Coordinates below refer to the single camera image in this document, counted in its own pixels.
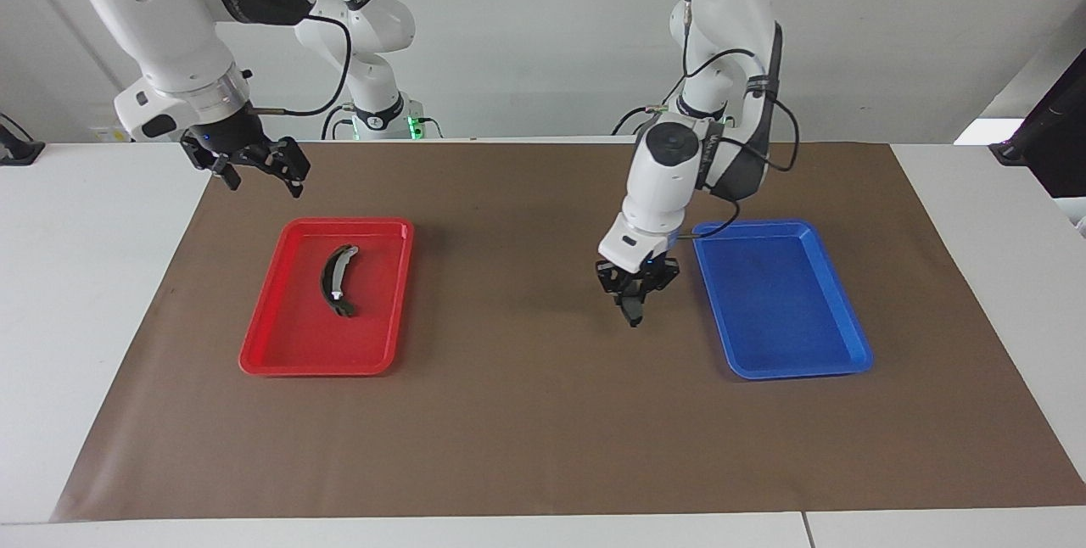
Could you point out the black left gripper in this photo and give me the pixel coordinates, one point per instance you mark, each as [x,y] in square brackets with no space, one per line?
[640,275]

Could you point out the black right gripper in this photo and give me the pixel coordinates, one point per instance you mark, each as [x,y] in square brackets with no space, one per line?
[225,132]

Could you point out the dark grey brake pad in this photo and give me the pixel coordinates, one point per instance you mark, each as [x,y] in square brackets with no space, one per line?
[636,319]

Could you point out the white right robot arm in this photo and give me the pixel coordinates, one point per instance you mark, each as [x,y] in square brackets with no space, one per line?
[161,22]

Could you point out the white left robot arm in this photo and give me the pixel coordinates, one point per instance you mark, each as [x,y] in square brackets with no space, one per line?
[721,22]

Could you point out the blue plastic tray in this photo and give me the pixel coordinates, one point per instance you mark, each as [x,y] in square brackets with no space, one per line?
[780,302]

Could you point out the brown paper mat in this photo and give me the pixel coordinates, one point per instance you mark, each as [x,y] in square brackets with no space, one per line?
[543,412]

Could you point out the red plastic tray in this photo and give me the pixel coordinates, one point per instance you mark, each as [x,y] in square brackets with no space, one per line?
[297,336]

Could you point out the black equipment stand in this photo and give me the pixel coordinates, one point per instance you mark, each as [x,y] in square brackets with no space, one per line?
[1060,141]

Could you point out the white wall socket box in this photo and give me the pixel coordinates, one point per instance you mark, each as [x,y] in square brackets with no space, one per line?
[106,136]

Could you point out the black clamp mount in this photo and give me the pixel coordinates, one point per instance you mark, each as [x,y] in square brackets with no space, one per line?
[19,149]

